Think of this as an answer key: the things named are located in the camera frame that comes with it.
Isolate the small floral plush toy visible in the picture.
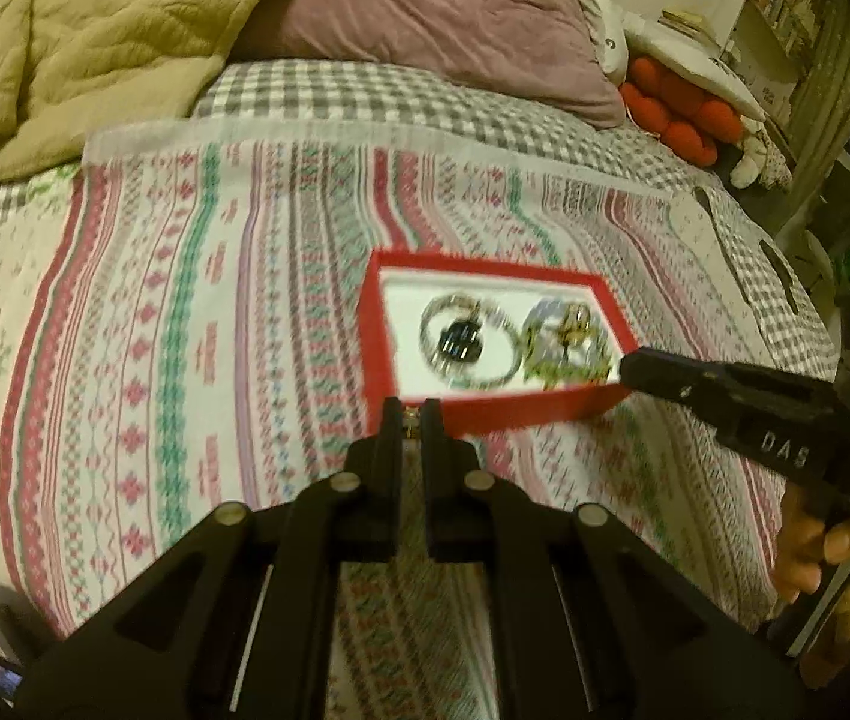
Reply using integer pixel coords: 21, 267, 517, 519
731, 124, 795, 193

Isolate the grey checkered bed sheet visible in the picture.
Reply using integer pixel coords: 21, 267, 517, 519
0, 58, 840, 383

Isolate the beige quilted blanket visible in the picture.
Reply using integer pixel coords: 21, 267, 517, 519
0, 0, 337, 193

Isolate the black bead pendant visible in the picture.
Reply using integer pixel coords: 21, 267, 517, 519
435, 319, 483, 365

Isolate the white bookshelf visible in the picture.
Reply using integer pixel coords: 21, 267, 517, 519
725, 0, 849, 115

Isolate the patterned embroidered cloth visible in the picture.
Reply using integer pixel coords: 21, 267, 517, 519
0, 120, 795, 720

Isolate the red jewelry box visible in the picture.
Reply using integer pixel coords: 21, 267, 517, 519
356, 249, 639, 436

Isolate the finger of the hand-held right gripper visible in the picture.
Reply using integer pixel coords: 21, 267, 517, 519
618, 345, 840, 430

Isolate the white plush toy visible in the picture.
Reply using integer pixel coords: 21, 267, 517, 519
570, 0, 768, 122

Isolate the purple pillow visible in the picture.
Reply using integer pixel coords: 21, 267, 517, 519
230, 0, 625, 128

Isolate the silver chain bracelet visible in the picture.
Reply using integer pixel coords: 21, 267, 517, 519
417, 291, 525, 392

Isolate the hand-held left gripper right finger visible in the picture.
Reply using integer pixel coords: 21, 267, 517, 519
421, 397, 808, 720

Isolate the green bead bracelet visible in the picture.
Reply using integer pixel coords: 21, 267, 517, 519
525, 341, 618, 392

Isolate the person's right hand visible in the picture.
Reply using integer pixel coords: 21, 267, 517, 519
773, 480, 850, 691

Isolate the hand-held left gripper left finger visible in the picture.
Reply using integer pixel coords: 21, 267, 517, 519
16, 396, 405, 720

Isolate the white black-spotted cloth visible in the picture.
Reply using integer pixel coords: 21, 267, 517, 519
668, 186, 840, 362

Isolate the orange plush toy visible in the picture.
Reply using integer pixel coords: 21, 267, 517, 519
618, 56, 742, 167

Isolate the gold ring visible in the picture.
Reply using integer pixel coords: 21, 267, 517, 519
558, 306, 595, 342

